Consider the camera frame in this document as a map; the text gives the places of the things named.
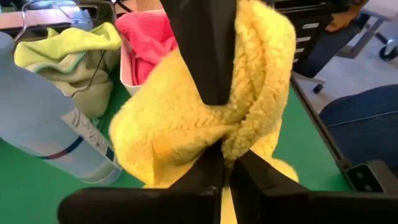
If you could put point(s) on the green table mat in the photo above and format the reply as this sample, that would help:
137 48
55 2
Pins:
46 199

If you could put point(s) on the yellow fluffy microfiber towel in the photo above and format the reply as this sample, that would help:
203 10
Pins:
174 124

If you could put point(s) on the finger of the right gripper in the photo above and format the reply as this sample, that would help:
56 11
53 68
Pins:
189 46
222 46

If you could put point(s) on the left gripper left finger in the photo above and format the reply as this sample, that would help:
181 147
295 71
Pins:
140 207

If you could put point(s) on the black drawer cabinet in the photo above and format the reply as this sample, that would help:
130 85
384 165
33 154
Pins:
311 31

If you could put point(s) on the clear plastic bin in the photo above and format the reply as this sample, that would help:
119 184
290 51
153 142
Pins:
62 15

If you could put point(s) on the grey office chair base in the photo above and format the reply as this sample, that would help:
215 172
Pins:
357 46

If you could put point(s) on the pink microfiber towel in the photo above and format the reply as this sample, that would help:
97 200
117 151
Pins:
149 40

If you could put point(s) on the light blue spray bottle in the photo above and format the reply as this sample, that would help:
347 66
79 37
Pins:
37 124

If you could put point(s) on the white plastic bin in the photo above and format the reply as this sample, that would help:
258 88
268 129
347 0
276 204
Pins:
126 74

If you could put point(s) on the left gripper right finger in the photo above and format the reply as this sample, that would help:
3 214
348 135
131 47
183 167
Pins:
311 208

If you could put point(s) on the sage green microfiber towel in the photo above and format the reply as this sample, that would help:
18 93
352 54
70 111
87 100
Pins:
90 93

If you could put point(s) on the black table frame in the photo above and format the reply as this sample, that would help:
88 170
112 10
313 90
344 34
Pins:
317 124

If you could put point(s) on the person's leg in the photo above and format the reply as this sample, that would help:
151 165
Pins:
367 124

